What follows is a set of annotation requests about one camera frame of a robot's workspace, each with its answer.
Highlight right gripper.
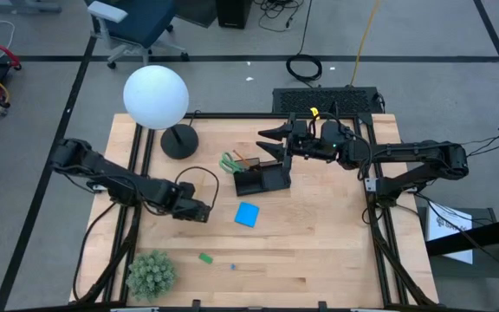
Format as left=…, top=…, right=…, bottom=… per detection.
left=255, top=113, right=351, bottom=183

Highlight orange pencil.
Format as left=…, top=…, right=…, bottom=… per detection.
left=232, top=149, right=254, bottom=169

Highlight green handled scissors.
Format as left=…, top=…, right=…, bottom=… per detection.
left=218, top=151, right=243, bottom=176

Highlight blue sticky note pad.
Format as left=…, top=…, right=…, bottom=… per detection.
left=233, top=201, right=261, bottom=229

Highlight black mesh desk organizer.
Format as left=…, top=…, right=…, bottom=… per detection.
left=231, top=156, right=293, bottom=198

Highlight blue office chair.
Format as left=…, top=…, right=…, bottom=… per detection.
left=85, top=0, right=191, bottom=70

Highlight black mesh computer case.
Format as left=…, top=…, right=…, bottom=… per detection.
left=271, top=86, right=385, bottom=116

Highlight potted green plant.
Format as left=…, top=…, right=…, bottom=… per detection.
left=125, top=250, right=178, bottom=301

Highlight white globe table lamp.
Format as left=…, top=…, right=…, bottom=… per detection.
left=122, top=64, right=200, bottom=160

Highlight black computer tower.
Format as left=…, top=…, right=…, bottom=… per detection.
left=214, top=0, right=254, bottom=30

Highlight white printed paper sheet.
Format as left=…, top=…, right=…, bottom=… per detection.
left=425, top=201, right=475, bottom=265

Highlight grey side table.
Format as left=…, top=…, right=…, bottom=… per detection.
left=417, top=206, right=499, bottom=312

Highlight black slanted beam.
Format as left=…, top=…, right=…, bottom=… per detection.
left=424, top=214, right=499, bottom=261

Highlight grey desk base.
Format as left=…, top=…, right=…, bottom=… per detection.
left=0, top=0, right=63, bottom=14

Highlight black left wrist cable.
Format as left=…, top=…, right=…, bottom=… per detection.
left=173, top=166, right=221, bottom=214

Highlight coiled black cable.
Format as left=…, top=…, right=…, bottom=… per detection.
left=285, top=0, right=323, bottom=86

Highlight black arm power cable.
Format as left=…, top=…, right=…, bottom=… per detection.
left=72, top=201, right=119, bottom=303

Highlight tangled black floor cables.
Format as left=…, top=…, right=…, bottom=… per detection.
left=252, top=0, right=307, bottom=35

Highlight yellow hanging cable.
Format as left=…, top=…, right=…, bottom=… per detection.
left=349, top=0, right=381, bottom=87

